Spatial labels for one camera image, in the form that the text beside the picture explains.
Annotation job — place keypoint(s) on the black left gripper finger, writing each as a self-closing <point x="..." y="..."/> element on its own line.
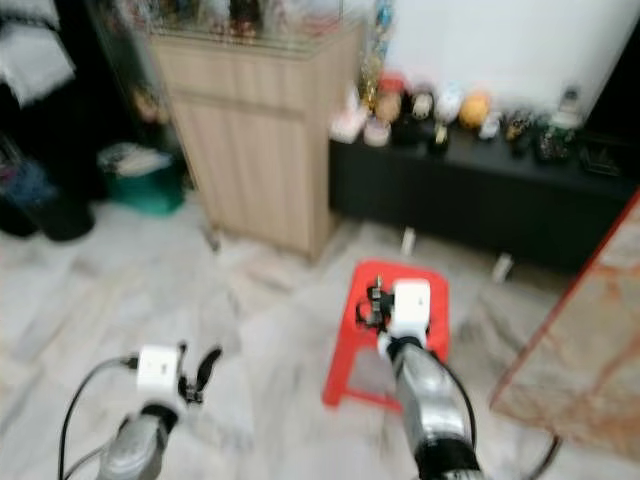
<point x="210" y="364"/>

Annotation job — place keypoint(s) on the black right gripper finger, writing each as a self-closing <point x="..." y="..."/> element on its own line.
<point x="362" y="314"/>
<point x="378" y="288"/>

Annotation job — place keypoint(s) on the red plastic stool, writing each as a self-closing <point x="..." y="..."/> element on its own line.
<point x="352" y="345"/>

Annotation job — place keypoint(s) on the black low sideboard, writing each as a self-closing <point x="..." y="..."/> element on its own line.
<point x="460" y="200"/>

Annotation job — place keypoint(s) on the black figurine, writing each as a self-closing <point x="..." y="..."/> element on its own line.
<point x="420" y="115"/>

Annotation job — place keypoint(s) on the green storage box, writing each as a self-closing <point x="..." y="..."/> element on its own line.
<point x="150" y="190"/>

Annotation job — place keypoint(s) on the light wooden cabinet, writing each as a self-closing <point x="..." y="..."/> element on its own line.
<point x="250" y="150"/>

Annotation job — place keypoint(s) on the red capped figurine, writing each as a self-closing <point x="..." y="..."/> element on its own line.
<point x="390" y="98"/>

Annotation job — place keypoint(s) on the white figurine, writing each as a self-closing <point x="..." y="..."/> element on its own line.
<point x="448" y="102"/>

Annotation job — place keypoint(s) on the marble pattern folding table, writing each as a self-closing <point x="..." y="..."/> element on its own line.
<point x="580" y="340"/>

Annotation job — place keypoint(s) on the orange round figurine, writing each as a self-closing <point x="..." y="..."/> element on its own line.
<point x="475" y="108"/>

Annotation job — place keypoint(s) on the black bin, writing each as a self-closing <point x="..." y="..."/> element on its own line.
<point x="65" y="218"/>

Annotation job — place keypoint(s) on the glass display case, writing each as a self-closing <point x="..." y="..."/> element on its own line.
<point x="280" y="20"/>

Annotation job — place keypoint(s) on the white cloth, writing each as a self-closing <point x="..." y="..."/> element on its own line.
<point x="35" y="60"/>

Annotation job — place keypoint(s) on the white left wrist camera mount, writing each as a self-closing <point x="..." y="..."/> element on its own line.
<point x="158" y="367"/>

